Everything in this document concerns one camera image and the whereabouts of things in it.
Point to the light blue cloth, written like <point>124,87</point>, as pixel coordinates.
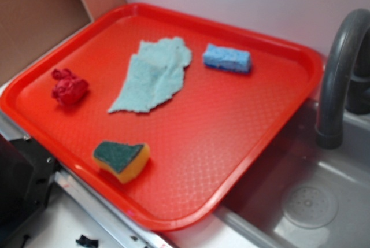
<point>155,74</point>

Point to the grey sink basin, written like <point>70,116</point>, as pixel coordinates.
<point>297,194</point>

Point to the black debris scrap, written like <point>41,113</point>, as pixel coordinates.
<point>87,242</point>

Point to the brown cardboard panel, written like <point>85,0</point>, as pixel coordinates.
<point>30,28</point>

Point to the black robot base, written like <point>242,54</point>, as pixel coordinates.
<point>27,174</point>

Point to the grey faucet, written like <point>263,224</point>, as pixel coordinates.
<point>345,85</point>

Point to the blue sponge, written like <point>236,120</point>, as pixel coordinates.
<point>227,59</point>

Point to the red plastic tray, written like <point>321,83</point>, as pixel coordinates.
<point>201,141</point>

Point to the crumpled red cloth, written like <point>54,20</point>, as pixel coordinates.
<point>69,88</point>

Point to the yellow green scrub sponge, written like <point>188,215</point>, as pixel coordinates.
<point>125,162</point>

